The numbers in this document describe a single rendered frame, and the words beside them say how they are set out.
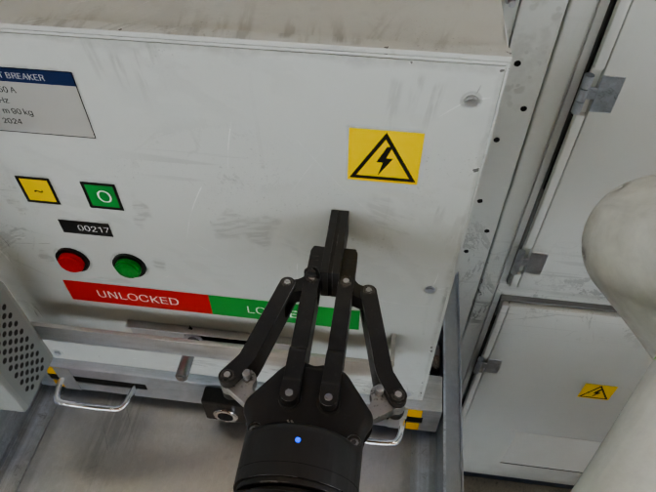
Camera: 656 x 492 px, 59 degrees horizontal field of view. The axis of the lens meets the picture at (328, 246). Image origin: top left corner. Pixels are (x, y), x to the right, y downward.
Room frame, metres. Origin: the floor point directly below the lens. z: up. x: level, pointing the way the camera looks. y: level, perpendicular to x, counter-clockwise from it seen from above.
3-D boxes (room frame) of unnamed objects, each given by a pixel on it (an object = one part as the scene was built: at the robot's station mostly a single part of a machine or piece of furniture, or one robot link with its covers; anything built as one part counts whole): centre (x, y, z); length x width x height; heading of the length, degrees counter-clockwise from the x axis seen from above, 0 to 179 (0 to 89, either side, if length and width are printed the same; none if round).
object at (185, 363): (0.34, 0.16, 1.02); 0.06 x 0.02 x 0.04; 173
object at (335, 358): (0.22, -0.01, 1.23); 0.11 x 0.01 x 0.04; 171
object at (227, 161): (0.36, 0.13, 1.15); 0.48 x 0.01 x 0.48; 83
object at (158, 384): (0.38, 0.12, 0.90); 0.54 x 0.05 x 0.06; 83
